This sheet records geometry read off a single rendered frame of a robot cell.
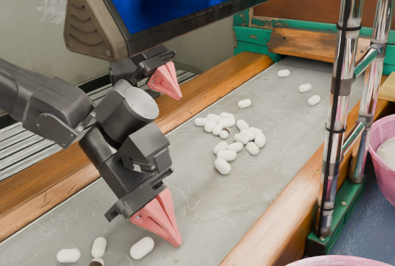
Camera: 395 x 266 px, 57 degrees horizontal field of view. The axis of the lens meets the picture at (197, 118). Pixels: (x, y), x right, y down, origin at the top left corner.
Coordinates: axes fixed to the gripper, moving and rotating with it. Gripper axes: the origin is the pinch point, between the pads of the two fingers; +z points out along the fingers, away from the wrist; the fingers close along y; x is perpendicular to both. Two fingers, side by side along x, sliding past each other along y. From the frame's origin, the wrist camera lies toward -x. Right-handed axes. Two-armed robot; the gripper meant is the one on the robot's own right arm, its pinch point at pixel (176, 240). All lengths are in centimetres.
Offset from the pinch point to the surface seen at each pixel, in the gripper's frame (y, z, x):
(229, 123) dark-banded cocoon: 30.8, -9.5, 7.4
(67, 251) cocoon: -10.8, -8.3, 6.4
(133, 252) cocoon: -5.4, -2.6, 1.4
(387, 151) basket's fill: 40.8, 13.9, -10.5
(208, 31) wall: 160, -74, 96
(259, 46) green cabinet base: 72, -24, 16
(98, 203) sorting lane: -1.0, -11.9, 11.8
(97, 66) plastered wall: 130, -119, 176
